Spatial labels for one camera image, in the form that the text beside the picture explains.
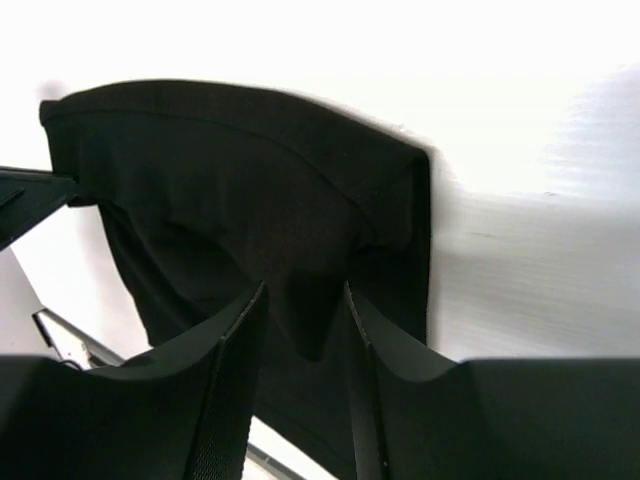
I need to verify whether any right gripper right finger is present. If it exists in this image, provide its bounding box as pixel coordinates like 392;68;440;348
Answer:
344;289;639;479

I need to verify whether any black skirt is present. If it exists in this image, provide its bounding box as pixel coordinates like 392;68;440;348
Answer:
39;80;431;479

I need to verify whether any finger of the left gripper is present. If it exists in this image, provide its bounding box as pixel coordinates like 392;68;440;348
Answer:
0;167;78;250

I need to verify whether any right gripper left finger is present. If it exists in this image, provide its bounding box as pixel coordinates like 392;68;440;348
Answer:
1;287;268;479

